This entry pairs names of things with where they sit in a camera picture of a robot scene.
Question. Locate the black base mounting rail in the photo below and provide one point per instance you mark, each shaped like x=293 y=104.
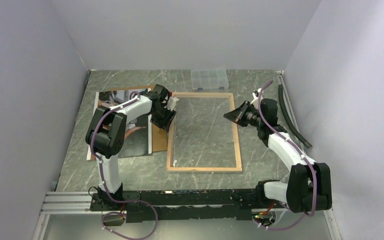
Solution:
x=167 y=205

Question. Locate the black foam tube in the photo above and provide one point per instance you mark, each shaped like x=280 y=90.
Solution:
x=288 y=119

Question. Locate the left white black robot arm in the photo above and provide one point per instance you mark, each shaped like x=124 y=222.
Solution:
x=107 y=132

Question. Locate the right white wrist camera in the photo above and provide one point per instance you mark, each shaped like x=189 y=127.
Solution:
x=255 y=95

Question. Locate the aluminium extrusion rail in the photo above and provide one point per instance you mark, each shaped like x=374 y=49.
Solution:
x=67 y=203

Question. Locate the brown backing board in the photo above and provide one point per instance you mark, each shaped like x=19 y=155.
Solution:
x=159 y=137

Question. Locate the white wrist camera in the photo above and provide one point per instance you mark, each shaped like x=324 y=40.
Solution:
x=255 y=95
x=172 y=102

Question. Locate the printed photo poster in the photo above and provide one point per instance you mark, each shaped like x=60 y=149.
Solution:
x=138 y=135

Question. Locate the white wooden picture frame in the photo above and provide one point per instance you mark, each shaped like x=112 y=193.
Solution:
x=170 y=150

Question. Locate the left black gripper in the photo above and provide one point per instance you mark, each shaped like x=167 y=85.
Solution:
x=165 y=123

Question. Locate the clear plastic organizer box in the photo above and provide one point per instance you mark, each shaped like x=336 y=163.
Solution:
x=209 y=80

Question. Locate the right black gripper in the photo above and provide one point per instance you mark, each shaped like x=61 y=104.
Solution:
x=237 y=115

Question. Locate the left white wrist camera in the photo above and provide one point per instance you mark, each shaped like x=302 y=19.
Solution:
x=172 y=102

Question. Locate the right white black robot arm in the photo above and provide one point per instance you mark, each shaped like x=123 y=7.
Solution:
x=309 y=186

